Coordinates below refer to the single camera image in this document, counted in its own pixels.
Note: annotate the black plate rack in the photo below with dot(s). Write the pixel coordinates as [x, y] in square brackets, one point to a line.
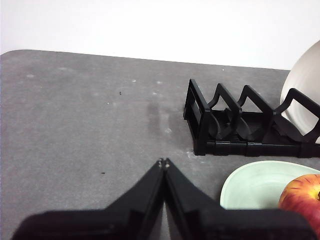
[225, 147]

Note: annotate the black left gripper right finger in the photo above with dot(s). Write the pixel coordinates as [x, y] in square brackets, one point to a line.
[225, 225]

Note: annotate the green plate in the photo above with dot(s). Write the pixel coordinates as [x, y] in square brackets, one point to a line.
[250, 185]

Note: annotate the cream white plate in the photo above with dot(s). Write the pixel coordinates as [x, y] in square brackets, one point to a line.
[305, 80]

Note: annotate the red apple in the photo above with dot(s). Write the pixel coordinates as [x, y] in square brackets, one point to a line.
[302, 197]

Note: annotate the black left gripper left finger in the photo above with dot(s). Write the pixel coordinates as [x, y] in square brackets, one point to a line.
[100, 225]

